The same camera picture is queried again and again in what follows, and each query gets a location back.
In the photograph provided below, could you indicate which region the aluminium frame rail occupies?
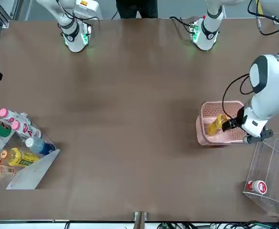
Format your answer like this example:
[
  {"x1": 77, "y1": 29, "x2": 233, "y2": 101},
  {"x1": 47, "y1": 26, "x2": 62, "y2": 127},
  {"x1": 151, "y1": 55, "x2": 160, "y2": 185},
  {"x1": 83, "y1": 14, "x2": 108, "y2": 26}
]
[{"x1": 0, "y1": 0, "x2": 20, "y2": 29}]

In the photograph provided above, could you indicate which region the person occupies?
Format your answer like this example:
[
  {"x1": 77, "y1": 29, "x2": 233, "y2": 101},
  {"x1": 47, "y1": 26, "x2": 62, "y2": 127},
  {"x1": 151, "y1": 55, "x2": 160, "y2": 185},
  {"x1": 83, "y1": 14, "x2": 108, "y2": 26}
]
[{"x1": 115, "y1": 0, "x2": 159, "y2": 19}]

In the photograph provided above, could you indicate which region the clear acrylic shelf rack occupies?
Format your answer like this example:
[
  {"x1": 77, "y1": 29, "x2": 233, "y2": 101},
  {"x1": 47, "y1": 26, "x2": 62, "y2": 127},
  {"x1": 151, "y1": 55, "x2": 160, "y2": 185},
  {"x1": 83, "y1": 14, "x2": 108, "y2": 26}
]
[{"x1": 242, "y1": 132, "x2": 279, "y2": 217}]

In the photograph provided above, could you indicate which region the blue water bottle white cap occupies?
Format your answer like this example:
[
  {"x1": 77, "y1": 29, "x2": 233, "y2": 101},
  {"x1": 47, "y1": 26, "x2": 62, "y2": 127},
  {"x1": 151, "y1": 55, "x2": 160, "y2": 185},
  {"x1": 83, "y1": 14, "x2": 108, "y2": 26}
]
[{"x1": 25, "y1": 137, "x2": 56, "y2": 156}]

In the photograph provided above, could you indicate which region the yellow drink bottle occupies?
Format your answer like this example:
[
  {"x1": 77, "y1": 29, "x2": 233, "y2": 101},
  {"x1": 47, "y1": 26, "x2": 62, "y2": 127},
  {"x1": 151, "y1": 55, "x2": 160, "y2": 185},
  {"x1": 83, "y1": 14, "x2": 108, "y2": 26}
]
[
  {"x1": 206, "y1": 114, "x2": 231, "y2": 136},
  {"x1": 0, "y1": 147, "x2": 40, "y2": 167}
]

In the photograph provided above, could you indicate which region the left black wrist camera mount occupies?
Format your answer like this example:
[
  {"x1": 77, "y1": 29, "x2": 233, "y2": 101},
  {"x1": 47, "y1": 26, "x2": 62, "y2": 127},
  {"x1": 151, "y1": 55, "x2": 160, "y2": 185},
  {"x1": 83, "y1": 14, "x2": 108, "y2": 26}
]
[{"x1": 243, "y1": 128, "x2": 274, "y2": 145}]

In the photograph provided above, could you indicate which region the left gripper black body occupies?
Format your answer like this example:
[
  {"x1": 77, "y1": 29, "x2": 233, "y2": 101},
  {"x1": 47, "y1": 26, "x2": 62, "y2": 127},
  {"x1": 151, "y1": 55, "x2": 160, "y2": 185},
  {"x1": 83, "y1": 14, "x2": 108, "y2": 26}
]
[{"x1": 232, "y1": 107, "x2": 246, "y2": 128}]

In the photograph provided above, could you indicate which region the white bottle pink cap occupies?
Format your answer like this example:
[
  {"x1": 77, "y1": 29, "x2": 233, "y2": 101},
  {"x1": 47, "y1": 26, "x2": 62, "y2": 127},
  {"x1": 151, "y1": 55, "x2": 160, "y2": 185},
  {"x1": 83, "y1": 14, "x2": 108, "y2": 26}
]
[
  {"x1": 0, "y1": 108, "x2": 30, "y2": 125},
  {"x1": 11, "y1": 120, "x2": 43, "y2": 139}
]

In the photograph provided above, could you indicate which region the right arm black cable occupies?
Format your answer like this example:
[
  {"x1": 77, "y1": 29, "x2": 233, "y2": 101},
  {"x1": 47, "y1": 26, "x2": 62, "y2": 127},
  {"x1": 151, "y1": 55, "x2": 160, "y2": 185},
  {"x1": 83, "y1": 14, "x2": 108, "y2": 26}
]
[{"x1": 55, "y1": 0, "x2": 101, "y2": 24}]

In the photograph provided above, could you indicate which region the clear acrylic drinks rack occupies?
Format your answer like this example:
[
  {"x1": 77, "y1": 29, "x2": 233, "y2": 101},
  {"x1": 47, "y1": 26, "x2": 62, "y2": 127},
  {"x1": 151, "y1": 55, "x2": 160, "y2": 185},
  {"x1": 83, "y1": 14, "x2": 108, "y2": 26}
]
[{"x1": 0, "y1": 112, "x2": 61, "y2": 190}]

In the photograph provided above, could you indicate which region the left base black cable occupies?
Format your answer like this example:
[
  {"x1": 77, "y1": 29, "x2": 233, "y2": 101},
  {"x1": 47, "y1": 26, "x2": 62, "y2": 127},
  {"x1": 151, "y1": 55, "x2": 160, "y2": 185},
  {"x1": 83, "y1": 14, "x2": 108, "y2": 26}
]
[{"x1": 169, "y1": 16, "x2": 195, "y2": 33}]

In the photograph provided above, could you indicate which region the small red white bottle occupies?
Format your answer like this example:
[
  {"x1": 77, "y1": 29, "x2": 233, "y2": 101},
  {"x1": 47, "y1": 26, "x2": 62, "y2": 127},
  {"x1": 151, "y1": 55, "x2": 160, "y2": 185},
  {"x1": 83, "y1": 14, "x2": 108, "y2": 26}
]
[{"x1": 247, "y1": 180, "x2": 268, "y2": 194}]

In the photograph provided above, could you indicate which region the pink plastic basket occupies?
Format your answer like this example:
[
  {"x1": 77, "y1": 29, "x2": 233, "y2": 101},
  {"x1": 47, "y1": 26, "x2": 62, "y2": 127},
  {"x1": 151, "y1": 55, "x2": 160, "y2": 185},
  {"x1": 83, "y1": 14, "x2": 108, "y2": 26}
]
[{"x1": 196, "y1": 100, "x2": 252, "y2": 146}]

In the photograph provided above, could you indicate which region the black cable bundle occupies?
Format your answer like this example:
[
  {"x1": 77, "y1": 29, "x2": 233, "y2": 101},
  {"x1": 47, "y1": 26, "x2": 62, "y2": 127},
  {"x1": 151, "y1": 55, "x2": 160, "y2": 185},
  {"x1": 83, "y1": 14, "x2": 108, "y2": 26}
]
[{"x1": 158, "y1": 216, "x2": 279, "y2": 229}]

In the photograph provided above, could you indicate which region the aluminium post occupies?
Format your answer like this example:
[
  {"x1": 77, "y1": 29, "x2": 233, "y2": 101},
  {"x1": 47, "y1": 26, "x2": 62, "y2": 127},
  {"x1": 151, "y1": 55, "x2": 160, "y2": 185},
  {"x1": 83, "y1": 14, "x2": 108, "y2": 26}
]
[{"x1": 133, "y1": 211, "x2": 148, "y2": 229}]

